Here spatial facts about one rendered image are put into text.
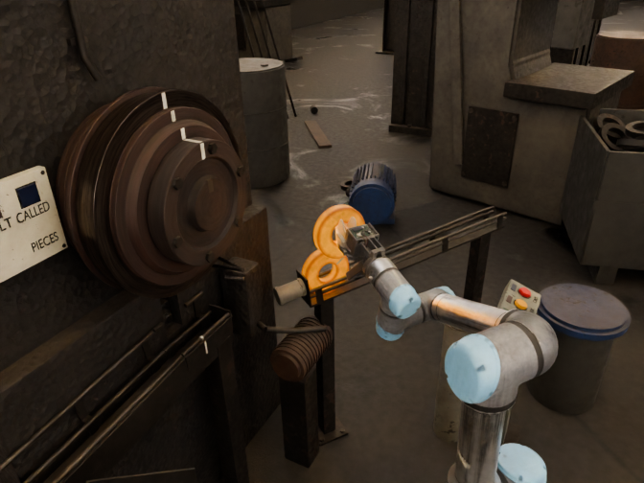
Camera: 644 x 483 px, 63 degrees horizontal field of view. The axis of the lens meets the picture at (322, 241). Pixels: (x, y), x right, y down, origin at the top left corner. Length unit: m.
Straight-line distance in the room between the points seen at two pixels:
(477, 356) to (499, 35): 2.78
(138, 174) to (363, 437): 1.38
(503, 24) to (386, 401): 2.33
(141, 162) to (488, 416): 0.83
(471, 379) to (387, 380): 1.32
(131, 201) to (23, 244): 0.22
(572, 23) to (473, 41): 0.69
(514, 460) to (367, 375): 1.07
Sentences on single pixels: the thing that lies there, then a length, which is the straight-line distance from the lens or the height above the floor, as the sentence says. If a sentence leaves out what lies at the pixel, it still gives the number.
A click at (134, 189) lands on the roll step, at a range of 1.09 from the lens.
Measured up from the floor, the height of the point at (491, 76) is 0.89.
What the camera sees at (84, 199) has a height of 1.19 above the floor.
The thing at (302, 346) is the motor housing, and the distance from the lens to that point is 1.67.
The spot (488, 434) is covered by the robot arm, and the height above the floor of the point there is 0.75.
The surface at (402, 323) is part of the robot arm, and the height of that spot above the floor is 0.77.
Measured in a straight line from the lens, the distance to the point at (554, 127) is 3.53.
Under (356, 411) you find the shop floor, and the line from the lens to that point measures 2.20.
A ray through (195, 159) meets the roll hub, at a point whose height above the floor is 1.23.
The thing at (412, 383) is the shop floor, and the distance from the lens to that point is 2.32.
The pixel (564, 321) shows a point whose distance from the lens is 2.08.
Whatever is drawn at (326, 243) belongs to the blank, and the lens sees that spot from 1.49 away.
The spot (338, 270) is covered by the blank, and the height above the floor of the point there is 0.70.
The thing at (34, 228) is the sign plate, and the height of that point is 1.13.
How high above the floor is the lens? 1.59
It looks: 29 degrees down
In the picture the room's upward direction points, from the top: 1 degrees counter-clockwise
